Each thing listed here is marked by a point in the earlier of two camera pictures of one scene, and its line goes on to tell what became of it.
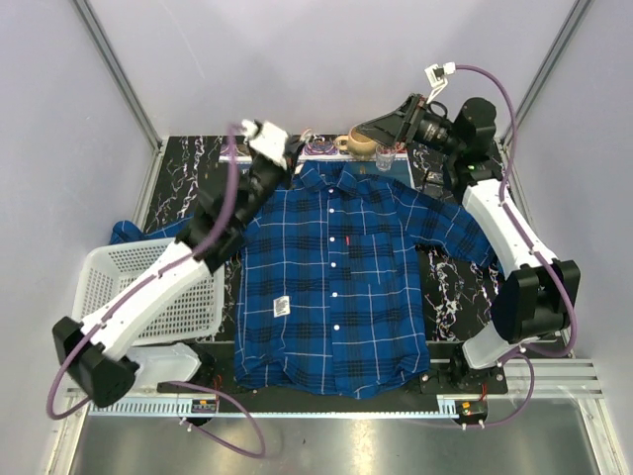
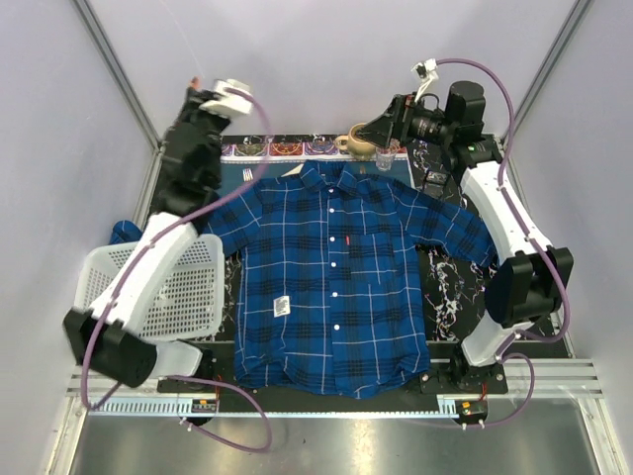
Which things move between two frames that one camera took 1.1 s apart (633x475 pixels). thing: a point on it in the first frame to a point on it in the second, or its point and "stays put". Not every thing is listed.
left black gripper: (292, 153) to (194, 113)
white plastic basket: (99, 270) stays put
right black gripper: (400, 126) stays put
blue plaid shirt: (331, 291) stays put
